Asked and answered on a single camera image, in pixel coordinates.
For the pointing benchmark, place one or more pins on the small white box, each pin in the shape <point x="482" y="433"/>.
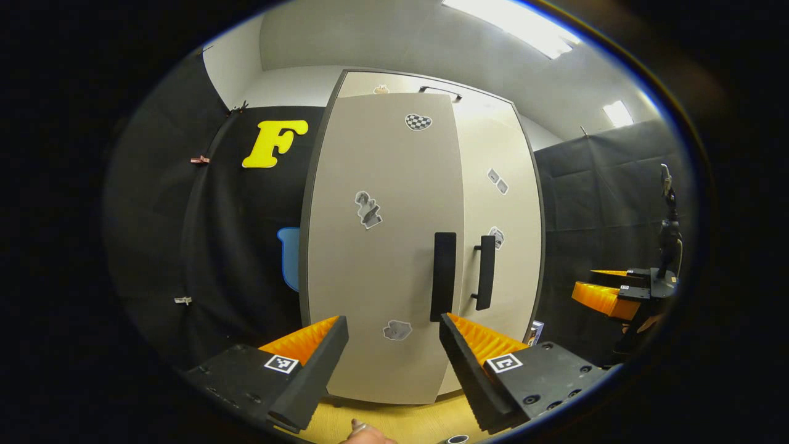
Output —
<point x="536" y="333"/>

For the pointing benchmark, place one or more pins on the black backdrop cloth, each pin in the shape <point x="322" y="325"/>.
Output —
<point x="592" y="203"/>
<point x="234" y="246"/>

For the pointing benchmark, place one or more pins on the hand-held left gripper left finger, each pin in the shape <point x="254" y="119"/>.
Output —
<point x="311" y="376"/>

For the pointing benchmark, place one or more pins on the pink cloth clip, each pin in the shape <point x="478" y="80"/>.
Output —
<point x="199" y="160"/>

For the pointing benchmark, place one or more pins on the long ceiling light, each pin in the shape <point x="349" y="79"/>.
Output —
<point x="518" y="24"/>

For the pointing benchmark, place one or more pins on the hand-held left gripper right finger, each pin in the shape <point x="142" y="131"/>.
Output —
<point x="471" y="376"/>

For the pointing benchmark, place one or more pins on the grey and white cabinet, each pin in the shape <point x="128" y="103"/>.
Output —
<point x="302" y="265"/>

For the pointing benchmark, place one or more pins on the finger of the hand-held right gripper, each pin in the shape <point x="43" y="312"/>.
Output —
<point x="607" y="301"/>
<point x="632" y="277"/>

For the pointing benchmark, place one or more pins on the small ceiling light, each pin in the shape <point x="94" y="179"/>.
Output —
<point x="617" y="114"/>

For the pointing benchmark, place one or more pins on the beige cabinet drawer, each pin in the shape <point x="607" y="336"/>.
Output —
<point x="407" y="83"/>

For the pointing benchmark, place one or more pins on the white cabinet door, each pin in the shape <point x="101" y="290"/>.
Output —
<point x="511" y="216"/>
<point x="382" y="277"/>

